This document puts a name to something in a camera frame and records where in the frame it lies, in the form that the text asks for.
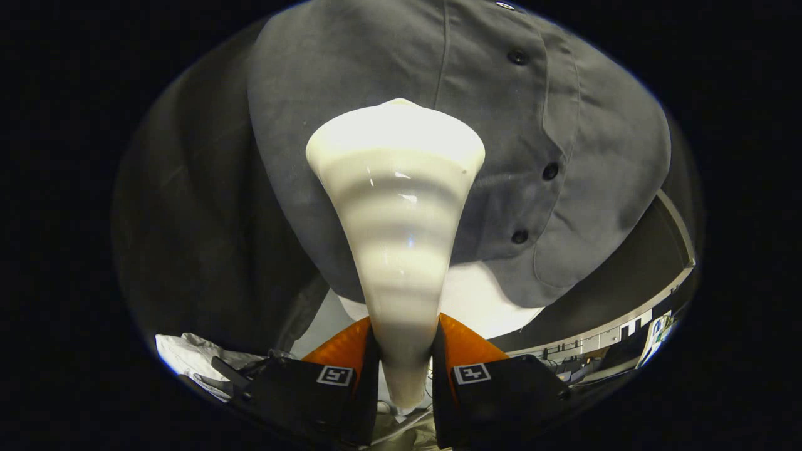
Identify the white crumpled cloth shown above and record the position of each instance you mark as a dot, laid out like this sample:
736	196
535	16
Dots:
182	354

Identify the white office desk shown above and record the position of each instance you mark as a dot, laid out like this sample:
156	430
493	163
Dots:
644	354

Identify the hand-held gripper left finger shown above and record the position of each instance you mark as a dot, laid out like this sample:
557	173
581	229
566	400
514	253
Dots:
294	394

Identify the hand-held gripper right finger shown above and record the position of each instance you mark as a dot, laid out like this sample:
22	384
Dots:
501	394

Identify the white mannequin torso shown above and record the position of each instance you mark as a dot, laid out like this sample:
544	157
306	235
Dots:
482	307

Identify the dark grey button shirt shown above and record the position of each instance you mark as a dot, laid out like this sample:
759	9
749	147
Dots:
376	56

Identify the grey drawer cabinet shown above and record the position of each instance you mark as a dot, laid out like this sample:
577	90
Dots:
614	275

